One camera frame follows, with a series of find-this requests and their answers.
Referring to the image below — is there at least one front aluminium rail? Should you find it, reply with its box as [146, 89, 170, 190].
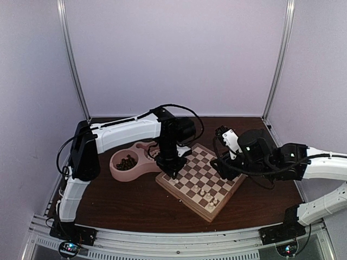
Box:
[19, 215, 337, 259]

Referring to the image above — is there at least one left aluminium frame post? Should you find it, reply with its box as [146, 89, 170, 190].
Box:
[56, 0, 91, 122]

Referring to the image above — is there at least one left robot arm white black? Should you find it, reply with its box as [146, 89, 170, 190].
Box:
[54, 105, 197, 241]

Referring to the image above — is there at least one aluminium frame post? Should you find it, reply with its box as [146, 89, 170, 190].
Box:
[56, 0, 91, 122]
[261, 0, 295, 120]

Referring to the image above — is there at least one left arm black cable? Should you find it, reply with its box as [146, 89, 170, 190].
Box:
[151, 103, 204, 144]

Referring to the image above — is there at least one pink double bowl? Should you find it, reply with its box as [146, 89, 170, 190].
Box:
[109, 141, 161, 182]

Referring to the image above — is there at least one dark chess pieces pile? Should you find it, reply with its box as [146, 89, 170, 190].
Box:
[116, 154, 137, 171]

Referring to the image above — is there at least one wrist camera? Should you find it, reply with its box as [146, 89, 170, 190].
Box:
[177, 146, 192, 158]
[215, 126, 240, 154]

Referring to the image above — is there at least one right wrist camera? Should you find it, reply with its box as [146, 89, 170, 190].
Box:
[215, 126, 240, 154]

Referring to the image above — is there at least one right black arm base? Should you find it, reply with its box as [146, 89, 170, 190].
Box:
[259, 224, 306, 258]

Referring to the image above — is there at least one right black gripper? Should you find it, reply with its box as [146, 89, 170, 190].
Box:
[210, 149, 273, 181]

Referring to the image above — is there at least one wooden chess board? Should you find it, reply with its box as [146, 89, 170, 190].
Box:
[156, 144, 246, 223]

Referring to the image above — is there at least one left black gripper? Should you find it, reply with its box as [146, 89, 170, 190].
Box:
[155, 138, 188, 180]

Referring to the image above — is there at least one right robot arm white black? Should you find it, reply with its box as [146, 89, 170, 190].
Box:
[210, 126, 346, 239]

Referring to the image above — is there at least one right aluminium frame post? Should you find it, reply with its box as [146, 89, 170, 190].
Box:
[261, 0, 295, 120]

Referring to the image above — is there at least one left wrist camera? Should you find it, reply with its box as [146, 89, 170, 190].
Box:
[177, 146, 192, 158]

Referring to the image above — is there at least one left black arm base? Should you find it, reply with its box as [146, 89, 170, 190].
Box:
[49, 226, 97, 258]

